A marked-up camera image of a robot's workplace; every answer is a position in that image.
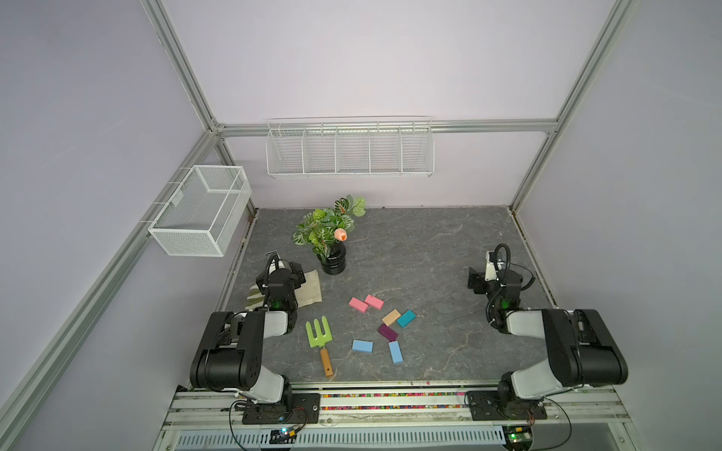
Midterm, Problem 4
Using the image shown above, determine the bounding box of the teal block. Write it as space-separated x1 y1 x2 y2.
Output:
396 310 417 328

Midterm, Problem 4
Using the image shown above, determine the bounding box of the beige garden glove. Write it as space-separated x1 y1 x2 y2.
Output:
244 270 323 311

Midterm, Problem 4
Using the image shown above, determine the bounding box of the green artificial plant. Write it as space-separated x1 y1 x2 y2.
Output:
293 195 367 263

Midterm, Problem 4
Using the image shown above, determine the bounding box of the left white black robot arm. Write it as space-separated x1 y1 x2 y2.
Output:
190 253 306 410

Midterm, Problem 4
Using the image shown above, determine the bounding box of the green garden fork wooden handle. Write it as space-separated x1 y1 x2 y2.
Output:
306 316 335 378

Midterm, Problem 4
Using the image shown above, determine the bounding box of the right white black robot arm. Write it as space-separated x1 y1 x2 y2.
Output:
467 268 629 407

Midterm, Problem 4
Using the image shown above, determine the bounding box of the white wire basket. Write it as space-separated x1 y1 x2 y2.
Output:
149 165 252 257

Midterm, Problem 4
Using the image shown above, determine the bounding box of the tan wooden block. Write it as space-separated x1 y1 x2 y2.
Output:
382 309 402 326

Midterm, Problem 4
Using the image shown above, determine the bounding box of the white slotted cable duct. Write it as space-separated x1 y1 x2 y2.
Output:
175 425 506 450

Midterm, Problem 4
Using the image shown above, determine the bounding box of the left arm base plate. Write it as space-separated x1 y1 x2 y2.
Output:
242 393 321 425

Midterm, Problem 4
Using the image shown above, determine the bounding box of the pink block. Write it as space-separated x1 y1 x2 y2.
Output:
365 295 385 310
349 297 369 313

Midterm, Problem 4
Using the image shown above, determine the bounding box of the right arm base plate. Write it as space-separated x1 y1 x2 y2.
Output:
464 390 547 422

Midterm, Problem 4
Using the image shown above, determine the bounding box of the light blue block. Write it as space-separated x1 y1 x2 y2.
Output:
388 341 403 365
352 339 374 353

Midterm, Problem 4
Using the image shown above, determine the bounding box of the purple block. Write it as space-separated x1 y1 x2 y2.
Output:
377 323 399 342

